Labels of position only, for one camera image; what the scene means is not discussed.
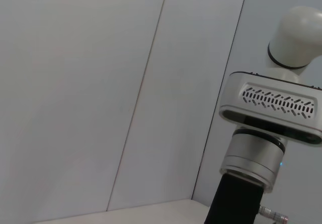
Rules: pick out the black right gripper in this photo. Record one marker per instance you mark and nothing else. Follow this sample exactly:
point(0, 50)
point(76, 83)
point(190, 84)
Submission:
point(234, 204)

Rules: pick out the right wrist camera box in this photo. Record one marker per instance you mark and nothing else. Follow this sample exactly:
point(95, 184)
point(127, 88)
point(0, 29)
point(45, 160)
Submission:
point(264, 100)

